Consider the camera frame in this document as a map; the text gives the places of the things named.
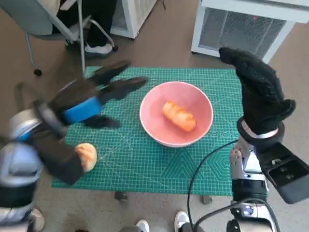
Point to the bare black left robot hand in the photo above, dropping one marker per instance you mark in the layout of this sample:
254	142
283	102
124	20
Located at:
82	111

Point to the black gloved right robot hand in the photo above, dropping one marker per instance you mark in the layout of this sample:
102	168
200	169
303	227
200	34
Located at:
260	96

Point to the round toy bread bun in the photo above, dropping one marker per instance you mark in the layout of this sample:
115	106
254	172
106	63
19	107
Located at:
89	154

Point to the pink bowl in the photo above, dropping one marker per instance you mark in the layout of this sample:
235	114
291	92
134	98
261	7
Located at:
154	130

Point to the long braided toy bread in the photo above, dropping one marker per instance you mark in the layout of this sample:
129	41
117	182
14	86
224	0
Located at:
178	116

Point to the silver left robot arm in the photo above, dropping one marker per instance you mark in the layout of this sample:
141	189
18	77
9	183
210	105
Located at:
21	166

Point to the large white vented cabinet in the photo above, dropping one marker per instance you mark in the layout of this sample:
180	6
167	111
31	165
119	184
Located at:
241	29

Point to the green cutting mat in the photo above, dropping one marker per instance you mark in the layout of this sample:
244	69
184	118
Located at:
144	169

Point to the seated person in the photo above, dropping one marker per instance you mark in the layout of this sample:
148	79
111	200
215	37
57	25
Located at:
101	24

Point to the grey office chair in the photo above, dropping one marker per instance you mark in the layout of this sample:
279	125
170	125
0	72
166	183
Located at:
29	19

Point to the small white vented cabinet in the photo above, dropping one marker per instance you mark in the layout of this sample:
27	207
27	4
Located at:
135	14

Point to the person in white trousers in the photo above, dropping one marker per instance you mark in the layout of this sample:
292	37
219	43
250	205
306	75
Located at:
38	218

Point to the person's white shoe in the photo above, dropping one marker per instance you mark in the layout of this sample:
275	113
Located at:
181	220
143	226

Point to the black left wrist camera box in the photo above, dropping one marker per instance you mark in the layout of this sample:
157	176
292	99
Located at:
60	162

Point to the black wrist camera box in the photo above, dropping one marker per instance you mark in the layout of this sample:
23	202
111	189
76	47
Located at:
60	162
285	174

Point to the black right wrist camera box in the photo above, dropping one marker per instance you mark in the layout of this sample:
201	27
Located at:
285	174

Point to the metal table bracket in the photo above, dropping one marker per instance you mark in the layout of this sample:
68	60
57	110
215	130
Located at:
120	195
207	199

